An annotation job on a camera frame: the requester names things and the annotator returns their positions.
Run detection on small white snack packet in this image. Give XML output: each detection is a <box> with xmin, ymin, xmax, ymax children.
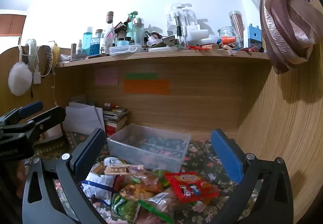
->
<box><xmin>103</xmin><ymin>157</ymin><xmax>127</xmax><ymax>167</ymax></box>

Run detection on green pump bottle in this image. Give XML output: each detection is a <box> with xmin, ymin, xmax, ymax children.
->
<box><xmin>126</xmin><ymin>11</ymin><xmax>139</xmax><ymax>40</ymax></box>

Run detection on white fluffy earmuffs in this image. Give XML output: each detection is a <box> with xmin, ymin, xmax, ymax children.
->
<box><xmin>8</xmin><ymin>38</ymin><xmax>38</xmax><ymax>96</ymax></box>

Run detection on clear plastic storage container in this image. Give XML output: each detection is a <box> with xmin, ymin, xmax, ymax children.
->
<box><xmin>107</xmin><ymin>123</ymin><xmax>191</xmax><ymax>172</ymax></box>

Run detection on tall bottle brown cap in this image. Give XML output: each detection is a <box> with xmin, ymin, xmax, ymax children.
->
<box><xmin>105</xmin><ymin>11</ymin><xmax>114</xmax><ymax>37</ymax></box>

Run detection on brown wall cabinet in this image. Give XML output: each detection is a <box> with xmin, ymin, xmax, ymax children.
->
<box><xmin>0</xmin><ymin>10</ymin><xmax>27</xmax><ymax>36</ymax></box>

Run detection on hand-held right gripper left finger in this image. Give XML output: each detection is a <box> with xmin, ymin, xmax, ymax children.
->
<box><xmin>22</xmin><ymin>127</ymin><xmax>111</xmax><ymax>224</ymax></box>

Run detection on wooden shelf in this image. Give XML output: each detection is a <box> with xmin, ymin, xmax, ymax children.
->
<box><xmin>54</xmin><ymin>48</ymin><xmax>270</xmax><ymax>68</ymax></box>

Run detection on clear blister pack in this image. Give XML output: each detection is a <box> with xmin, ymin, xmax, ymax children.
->
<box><xmin>167</xmin><ymin>3</ymin><xmax>197</xmax><ymax>35</ymax></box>

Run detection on white blue snack packet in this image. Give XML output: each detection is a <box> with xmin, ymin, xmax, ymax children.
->
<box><xmin>80</xmin><ymin>172</ymin><xmax>119</xmax><ymax>205</ymax></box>

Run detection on dotted headband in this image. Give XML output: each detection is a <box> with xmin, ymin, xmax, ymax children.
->
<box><xmin>38</xmin><ymin>44</ymin><xmax>53</xmax><ymax>76</ymax></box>

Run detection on yellow hanging cord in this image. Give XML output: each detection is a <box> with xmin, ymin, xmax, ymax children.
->
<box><xmin>52</xmin><ymin>41</ymin><xmax>61</xmax><ymax>68</ymax></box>

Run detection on brown snack bar packet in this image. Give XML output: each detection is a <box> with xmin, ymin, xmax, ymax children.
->
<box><xmin>105</xmin><ymin>164</ymin><xmax>144</xmax><ymax>176</ymax></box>

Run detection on glass jar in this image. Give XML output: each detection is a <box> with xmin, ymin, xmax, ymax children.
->
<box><xmin>217</xmin><ymin>26</ymin><xmax>238</xmax><ymax>45</ymax></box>

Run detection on green snack packet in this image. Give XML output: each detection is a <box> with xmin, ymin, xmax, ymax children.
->
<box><xmin>111</xmin><ymin>194</ymin><xmax>142</xmax><ymax>223</ymax></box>

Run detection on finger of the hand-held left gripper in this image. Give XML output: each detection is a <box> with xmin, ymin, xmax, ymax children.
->
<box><xmin>0</xmin><ymin>101</ymin><xmax>44</xmax><ymax>126</ymax></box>
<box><xmin>25</xmin><ymin>106</ymin><xmax>66</xmax><ymax>142</ymax></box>

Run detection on red snack packet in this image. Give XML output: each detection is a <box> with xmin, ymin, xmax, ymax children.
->
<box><xmin>164</xmin><ymin>171</ymin><xmax>220</xmax><ymax>201</ymax></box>

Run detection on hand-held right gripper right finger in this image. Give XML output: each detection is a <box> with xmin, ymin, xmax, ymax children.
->
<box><xmin>211</xmin><ymin>128</ymin><xmax>294</xmax><ymax>224</ymax></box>

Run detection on orange paper note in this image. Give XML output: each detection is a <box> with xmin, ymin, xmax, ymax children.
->
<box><xmin>124</xmin><ymin>79</ymin><xmax>169</xmax><ymax>95</ymax></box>

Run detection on blue patterned jar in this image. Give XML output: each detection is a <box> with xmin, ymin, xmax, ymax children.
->
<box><xmin>90</xmin><ymin>29</ymin><xmax>103</xmax><ymax>56</ymax></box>

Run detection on tan snack packet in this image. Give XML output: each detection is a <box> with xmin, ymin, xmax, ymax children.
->
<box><xmin>91</xmin><ymin>163</ymin><xmax>105</xmax><ymax>175</ymax></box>

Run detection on floral tablecloth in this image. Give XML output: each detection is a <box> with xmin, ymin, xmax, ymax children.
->
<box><xmin>15</xmin><ymin>130</ymin><xmax>260</xmax><ymax>224</ymax></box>

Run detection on clear bread snack packet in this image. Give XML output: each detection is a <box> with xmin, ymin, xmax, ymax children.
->
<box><xmin>120</xmin><ymin>173</ymin><xmax>167</xmax><ymax>200</ymax></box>

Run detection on green jelly cup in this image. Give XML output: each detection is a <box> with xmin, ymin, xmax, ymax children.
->
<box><xmin>154</xmin><ymin>170</ymin><xmax>171</xmax><ymax>186</ymax></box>

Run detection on tall clear striped canister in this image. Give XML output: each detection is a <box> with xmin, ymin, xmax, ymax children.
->
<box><xmin>228</xmin><ymin>11</ymin><xmax>244</xmax><ymax>49</ymax></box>

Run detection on flat clear plastic box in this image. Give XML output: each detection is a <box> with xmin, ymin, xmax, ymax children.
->
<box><xmin>109</xmin><ymin>44</ymin><xmax>144</xmax><ymax>56</ymax></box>

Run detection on white box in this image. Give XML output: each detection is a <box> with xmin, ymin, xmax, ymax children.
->
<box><xmin>187</xmin><ymin>24</ymin><xmax>210</xmax><ymax>42</ymax></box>

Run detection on pink tied curtain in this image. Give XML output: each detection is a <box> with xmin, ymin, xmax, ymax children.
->
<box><xmin>213</xmin><ymin>0</ymin><xmax>323</xmax><ymax>75</ymax></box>

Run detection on white mug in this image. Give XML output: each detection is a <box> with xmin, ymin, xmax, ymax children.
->
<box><xmin>100</xmin><ymin>37</ymin><xmax>114</xmax><ymax>55</ymax></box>

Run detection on green paper note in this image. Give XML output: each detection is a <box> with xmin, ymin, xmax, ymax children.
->
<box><xmin>126</xmin><ymin>72</ymin><xmax>158</xmax><ymax>80</ymax></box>

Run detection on pink paper note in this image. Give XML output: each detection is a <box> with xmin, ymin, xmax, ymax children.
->
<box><xmin>95</xmin><ymin>68</ymin><xmax>119</xmax><ymax>86</ymax></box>

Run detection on blue pencil sharpener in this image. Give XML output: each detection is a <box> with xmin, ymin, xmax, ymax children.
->
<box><xmin>247</xmin><ymin>24</ymin><xmax>261</xmax><ymax>50</ymax></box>

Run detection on white folded paper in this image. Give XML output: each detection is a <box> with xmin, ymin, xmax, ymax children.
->
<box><xmin>64</xmin><ymin>105</ymin><xmax>105</xmax><ymax>136</ymax></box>

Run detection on stack of books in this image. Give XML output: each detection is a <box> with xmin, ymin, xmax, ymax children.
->
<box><xmin>102</xmin><ymin>106</ymin><xmax>130</xmax><ymax>136</ymax></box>

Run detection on blue liquid bottle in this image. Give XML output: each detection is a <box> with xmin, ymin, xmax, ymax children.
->
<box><xmin>83</xmin><ymin>27</ymin><xmax>94</xmax><ymax>56</ymax></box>

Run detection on clear bottle silver cap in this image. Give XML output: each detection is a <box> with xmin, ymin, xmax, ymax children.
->
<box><xmin>132</xmin><ymin>18</ymin><xmax>145</xmax><ymax>45</ymax></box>

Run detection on clear cracker packet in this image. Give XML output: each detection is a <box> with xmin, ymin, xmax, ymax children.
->
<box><xmin>137</xmin><ymin>192</ymin><xmax>177</xmax><ymax>223</ymax></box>

